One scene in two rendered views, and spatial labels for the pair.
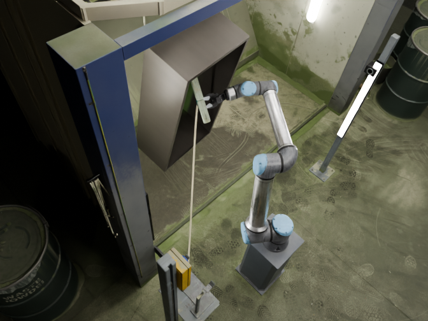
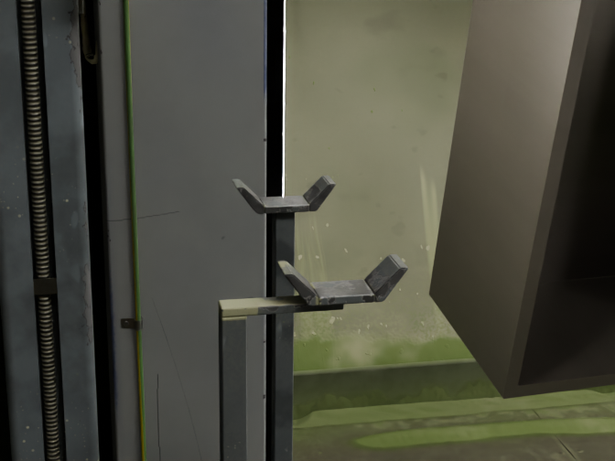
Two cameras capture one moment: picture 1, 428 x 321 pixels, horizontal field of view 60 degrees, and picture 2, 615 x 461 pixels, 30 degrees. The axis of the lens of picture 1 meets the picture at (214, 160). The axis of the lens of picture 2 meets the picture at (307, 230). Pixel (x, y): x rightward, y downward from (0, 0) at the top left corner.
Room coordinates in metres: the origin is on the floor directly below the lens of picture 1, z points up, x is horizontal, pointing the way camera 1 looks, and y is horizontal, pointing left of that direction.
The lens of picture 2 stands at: (0.05, -0.45, 1.36)
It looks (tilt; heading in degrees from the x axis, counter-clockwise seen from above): 18 degrees down; 38
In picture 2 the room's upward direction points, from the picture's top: 1 degrees clockwise
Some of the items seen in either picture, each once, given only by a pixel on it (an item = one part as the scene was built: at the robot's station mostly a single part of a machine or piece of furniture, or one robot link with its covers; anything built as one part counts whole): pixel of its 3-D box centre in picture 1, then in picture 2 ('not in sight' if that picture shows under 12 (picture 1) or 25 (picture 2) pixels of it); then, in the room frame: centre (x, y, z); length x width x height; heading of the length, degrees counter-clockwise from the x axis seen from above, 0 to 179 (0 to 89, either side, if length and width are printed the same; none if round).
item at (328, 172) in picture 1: (321, 170); not in sight; (2.26, -1.12, 0.01); 0.20 x 0.20 x 0.01; 50
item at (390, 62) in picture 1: (379, 69); not in sight; (3.83, -1.92, 0.14); 0.31 x 0.29 x 0.28; 140
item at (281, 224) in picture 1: (279, 228); not in sight; (1.13, -0.49, 0.83); 0.17 x 0.15 x 0.18; 104
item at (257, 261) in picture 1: (267, 256); not in sight; (1.13, -0.50, 0.32); 0.31 x 0.31 x 0.64; 50
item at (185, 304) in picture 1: (188, 296); not in sight; (0.63, 0.05, 0.78); 0.31 x 0.23 x 0.01; 50
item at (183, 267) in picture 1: (178, 270); not in sight; (0.56, 0.10, 1.42); 0.12 x 0.06 x 0.26; 50
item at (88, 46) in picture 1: (126, 207); (177, 55); (0.99, 0.48, 1.14); 0.18 x 0.18 x 2.29; 50
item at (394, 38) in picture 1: (351, 117); not in sight; (2.26, -1.12, 0.82); 0.05 x 0.05 x 1.64; 50
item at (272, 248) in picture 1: (276, 237); not in sight; (1.13, -0.50, 0.69); 0.19 x 0.19 x 0.10
